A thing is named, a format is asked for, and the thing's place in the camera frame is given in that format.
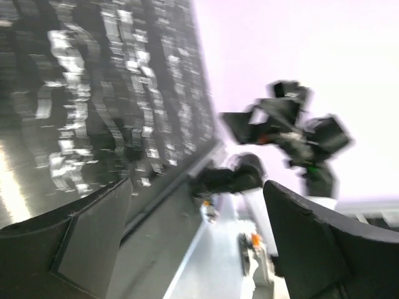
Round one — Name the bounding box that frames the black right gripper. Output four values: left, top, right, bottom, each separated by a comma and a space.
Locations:
221, 80, 312, 156

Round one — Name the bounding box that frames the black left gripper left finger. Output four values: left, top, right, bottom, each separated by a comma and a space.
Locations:
1, 179, 132, 299

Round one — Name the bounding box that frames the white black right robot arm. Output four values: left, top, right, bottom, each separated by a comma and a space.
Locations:
190, 80, 351, 206

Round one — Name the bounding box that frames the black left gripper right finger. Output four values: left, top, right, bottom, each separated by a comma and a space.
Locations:
263, 180, 398, 299

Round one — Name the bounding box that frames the black marbled table mat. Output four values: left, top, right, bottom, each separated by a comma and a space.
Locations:
1, 1, 216, 227

